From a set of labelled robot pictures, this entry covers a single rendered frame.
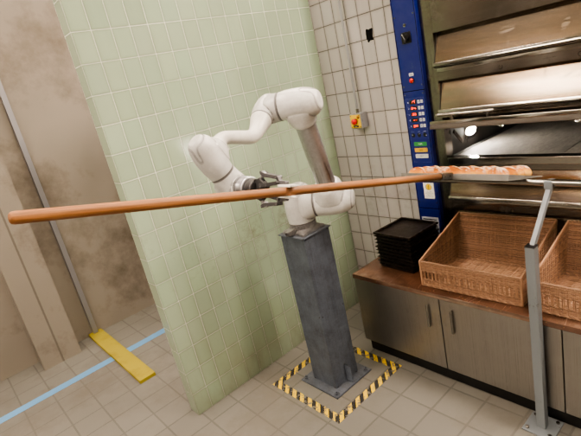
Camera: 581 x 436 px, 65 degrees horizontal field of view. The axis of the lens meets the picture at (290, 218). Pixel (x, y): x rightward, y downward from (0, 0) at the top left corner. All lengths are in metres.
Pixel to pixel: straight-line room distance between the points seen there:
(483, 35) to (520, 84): 0.31
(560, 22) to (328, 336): 1.96
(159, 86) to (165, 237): 0.83
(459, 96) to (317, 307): 1.42
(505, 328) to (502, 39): 1.42
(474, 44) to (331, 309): 1.63
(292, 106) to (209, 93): 0.83
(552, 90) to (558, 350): 1.21
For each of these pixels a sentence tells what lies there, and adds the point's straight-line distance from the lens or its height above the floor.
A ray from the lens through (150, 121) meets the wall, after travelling 2.60.
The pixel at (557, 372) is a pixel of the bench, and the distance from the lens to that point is 2.50.
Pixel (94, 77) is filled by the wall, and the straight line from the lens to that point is 2.53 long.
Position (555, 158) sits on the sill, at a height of 1.17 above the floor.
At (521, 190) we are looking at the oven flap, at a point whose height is 0.99.
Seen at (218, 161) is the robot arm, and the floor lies 1.60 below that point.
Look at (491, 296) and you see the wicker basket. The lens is 2.48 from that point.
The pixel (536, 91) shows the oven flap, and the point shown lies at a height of 1.51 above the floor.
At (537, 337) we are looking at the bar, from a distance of 2.35.
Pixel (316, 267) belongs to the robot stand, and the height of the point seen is 0.80.
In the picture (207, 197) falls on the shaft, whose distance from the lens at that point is 1.31.
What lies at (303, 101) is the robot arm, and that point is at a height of 1.72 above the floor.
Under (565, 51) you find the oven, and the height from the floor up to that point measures 1.67.
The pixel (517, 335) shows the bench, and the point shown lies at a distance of 2.47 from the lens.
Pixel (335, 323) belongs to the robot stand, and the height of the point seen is 0.42.
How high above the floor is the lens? 1.83
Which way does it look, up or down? 17 degrees down
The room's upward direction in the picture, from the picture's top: 13 degrees counter-clockwise
